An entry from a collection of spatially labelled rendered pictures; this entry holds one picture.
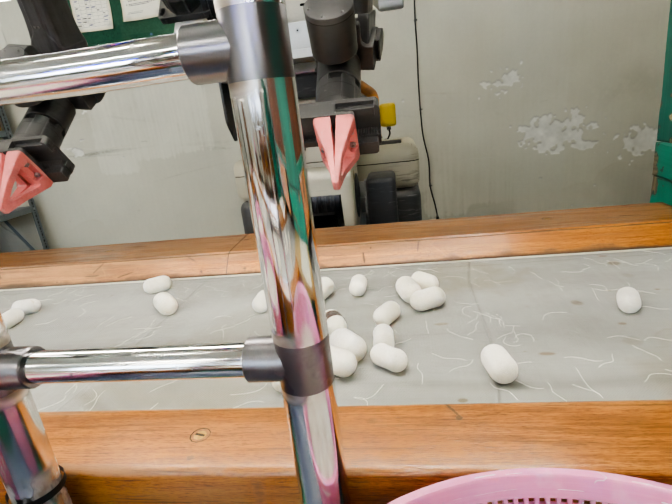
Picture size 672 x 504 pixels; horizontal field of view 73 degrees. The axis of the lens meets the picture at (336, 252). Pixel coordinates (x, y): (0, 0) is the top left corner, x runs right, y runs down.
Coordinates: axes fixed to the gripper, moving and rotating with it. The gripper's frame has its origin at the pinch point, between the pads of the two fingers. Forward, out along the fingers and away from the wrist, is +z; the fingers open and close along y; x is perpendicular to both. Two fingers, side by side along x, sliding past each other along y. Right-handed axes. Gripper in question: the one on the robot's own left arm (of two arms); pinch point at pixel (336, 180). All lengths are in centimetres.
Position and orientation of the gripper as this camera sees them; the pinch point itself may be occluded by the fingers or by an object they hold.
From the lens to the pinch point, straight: 51.0
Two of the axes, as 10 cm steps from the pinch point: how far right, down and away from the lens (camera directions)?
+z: -0.2, 8.6, -5.1
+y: 9.9, -0.6, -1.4
